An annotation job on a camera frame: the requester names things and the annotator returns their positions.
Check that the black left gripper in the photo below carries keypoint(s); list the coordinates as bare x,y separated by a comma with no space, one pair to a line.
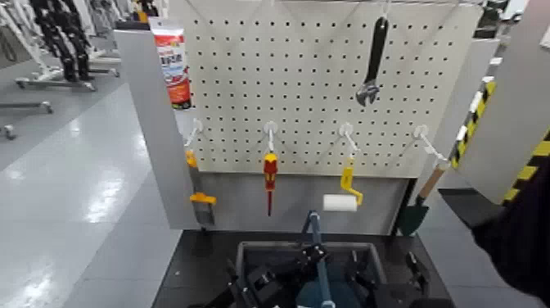
268,290

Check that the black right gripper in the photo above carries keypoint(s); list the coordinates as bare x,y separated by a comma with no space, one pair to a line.
408,300

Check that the grey panel below pegboard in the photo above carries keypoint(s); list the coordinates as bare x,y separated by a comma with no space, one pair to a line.
240,193

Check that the red yellow screwdriver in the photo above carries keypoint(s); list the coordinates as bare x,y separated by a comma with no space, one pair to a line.
270,172

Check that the black bulky object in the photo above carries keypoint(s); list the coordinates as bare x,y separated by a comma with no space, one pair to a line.
520,241

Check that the white pegboard hook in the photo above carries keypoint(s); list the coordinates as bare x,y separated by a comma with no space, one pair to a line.
421,131
197,125
346,129
383,6
270,127

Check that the plain grey side panel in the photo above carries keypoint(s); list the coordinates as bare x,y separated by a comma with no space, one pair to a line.
154,129

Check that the white perforated pegboard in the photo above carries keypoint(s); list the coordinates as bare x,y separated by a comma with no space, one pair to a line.
301,86

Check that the grey side panel with tape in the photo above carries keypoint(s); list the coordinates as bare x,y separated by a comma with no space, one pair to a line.
468,86

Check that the large grey board with tape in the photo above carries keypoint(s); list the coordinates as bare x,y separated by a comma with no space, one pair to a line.
511,107

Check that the red white sealant tube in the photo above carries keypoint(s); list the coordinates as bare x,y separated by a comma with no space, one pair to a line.
174,64

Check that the black adjustable wrench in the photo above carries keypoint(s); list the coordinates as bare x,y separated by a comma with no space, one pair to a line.
377,47

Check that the grey wheeled base bar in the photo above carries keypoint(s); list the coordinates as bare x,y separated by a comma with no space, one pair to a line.
26,105

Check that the grey caster wheel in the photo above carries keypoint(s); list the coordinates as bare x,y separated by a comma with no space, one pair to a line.
8,131

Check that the white wheeled stand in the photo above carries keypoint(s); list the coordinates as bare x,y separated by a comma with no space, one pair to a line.
34,64

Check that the black robot on stand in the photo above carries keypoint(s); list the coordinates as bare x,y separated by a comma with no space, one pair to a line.
60,34

